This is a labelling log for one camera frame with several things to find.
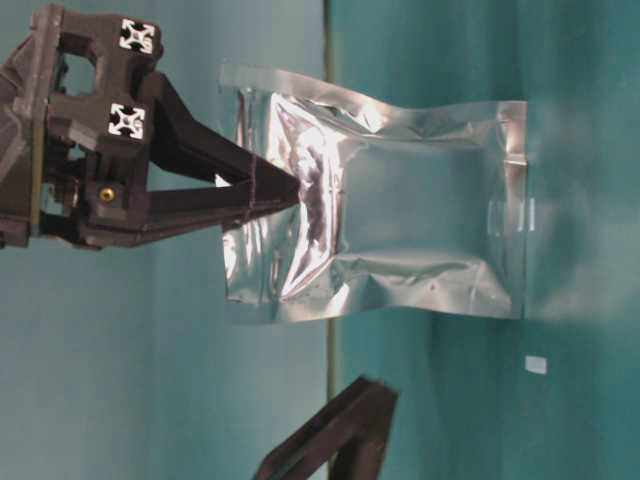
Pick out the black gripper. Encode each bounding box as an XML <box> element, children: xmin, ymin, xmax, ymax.
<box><xmin>1</xmin><ymin>4</ymin><xmax>300</xmax><ymax>250</ymax></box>

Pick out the small white tape piece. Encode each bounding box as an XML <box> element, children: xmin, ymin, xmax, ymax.
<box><xmin>524</xmin><ymin>355</ymin><xmax>548</xmax><ymax>375</ymax></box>

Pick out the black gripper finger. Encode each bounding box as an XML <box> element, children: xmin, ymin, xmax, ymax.
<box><xmin>255</xmin><ymin>376</ymin><xmax>399</xmax><ymax>479</ymax></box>

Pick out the silver zip bag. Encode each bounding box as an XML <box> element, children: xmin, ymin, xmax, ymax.
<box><xmin>219</xmin><ymin>63</ymin><xmax>528</xmax><ymax>323</ymax></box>

